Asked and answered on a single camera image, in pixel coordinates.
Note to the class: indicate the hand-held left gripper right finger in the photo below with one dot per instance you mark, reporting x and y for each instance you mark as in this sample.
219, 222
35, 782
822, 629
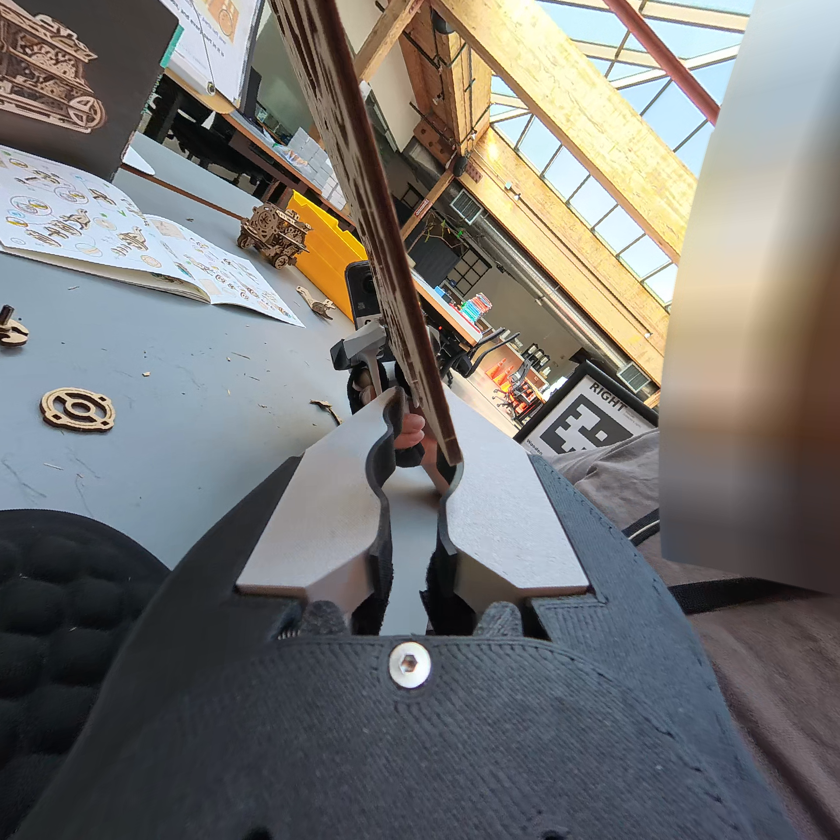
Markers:
512, 518

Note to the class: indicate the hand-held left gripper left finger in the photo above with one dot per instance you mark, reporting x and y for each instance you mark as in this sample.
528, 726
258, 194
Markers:
321, 512

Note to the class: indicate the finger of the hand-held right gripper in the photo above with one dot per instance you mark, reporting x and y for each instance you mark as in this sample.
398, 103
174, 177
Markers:
358, 342

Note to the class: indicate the laser-cut plywood parts sheet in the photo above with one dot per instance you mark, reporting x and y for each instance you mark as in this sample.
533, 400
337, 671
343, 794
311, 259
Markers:
367, 197

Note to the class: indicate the assembled wooden model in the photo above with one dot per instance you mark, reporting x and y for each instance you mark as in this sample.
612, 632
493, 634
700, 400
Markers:
272, 233

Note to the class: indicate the black model kit box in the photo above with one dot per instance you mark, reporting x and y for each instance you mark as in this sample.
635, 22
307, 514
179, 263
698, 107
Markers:
111, 52

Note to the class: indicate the person's right hand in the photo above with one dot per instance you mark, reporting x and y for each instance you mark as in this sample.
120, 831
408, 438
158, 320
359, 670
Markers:
413, 430

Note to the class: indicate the small curved wooden part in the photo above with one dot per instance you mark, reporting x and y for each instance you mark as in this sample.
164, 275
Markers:
316, 303

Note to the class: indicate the yellow plastic bin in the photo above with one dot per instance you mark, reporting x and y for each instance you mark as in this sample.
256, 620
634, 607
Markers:
328, 249

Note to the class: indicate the tiny wooden scrap piece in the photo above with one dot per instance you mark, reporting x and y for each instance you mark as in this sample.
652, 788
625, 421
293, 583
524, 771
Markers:
326, 411

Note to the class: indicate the white table with orange side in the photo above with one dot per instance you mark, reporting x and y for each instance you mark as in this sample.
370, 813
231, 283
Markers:
446, 308

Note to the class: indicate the grey cloth garment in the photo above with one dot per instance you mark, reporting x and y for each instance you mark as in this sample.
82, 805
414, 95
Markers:
610, 479

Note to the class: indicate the stack of colourful boxes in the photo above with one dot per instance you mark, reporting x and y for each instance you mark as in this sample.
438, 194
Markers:
476, 306

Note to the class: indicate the black framed tag sign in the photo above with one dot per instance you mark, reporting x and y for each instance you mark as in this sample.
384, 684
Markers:
590, 420

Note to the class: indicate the black office chair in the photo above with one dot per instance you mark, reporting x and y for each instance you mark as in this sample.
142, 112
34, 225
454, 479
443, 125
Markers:
489, 351

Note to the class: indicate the stack of white boxes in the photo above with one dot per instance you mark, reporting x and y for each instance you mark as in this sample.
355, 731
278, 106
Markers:
312, 161

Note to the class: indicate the orange cones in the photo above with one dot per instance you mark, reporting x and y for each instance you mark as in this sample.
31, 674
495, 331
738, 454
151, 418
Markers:
502, 375

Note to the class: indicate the wooden workbench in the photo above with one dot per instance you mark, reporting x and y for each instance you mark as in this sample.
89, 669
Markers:
275, 164

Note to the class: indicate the black countertop appliance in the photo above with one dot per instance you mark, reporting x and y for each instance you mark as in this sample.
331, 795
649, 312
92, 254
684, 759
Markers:
539, 358

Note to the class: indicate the flat plywood sheet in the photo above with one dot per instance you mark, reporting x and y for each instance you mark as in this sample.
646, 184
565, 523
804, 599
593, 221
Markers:
197, 191

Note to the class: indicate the open instruction booklet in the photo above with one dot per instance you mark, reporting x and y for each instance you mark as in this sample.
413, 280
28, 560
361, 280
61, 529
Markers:
98, 223

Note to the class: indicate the large instruction poster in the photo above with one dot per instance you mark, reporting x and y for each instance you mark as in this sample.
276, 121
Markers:
210, 46

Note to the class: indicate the black padded wrist rest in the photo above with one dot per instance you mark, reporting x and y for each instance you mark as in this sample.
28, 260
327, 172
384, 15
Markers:
59, 643

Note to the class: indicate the person's brown shirt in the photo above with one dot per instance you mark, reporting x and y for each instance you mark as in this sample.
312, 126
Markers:
761, 709

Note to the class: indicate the small wooden gear with axle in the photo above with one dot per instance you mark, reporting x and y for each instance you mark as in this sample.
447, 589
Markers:
12, 330

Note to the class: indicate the wall air vent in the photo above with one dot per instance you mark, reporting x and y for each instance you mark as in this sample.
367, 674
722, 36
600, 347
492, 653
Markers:
633, 377
466, 205

